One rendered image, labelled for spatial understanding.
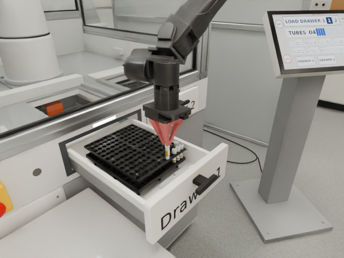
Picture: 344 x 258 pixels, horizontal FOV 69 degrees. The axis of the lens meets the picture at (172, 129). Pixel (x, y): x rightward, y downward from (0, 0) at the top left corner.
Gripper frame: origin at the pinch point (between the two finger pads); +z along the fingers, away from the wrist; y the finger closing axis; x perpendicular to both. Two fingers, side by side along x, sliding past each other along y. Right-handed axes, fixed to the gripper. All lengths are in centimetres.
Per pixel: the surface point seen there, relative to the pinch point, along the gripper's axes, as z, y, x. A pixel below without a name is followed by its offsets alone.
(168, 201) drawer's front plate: 5.8, 10.6, -10.6
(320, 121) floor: 77, -16, 264
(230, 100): 44, -76, 166
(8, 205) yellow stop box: 10.3, -18.2, -32.1
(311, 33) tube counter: -22, 2, 94
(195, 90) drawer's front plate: -0.5, -22.9, 40.7
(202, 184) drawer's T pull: 4.7, 13.3, -2.5
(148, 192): 11.9, -0.2, -6.3
